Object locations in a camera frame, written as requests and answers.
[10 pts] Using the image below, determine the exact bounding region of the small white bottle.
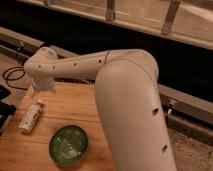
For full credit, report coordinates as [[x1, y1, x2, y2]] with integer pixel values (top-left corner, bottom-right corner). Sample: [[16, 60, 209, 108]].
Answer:
[[18, 100, 44, 133]]

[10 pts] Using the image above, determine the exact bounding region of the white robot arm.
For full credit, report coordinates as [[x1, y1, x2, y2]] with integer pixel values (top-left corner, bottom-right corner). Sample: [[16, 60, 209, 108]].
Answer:
[[24, 47, 177, 171]]

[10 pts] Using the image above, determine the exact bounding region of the green ceramic bowl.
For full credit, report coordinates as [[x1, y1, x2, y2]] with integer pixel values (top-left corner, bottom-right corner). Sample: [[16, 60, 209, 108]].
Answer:
[[49, 125, 89, 166]]

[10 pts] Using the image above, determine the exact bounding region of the black device at left edge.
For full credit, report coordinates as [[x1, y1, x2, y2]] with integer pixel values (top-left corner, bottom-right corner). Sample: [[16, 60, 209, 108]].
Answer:
[[0, 85, 16, 135]]

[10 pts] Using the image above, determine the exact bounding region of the black coiled cable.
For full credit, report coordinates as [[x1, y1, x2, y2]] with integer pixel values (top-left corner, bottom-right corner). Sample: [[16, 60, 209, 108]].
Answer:
[[2, 65, 29, 90]]

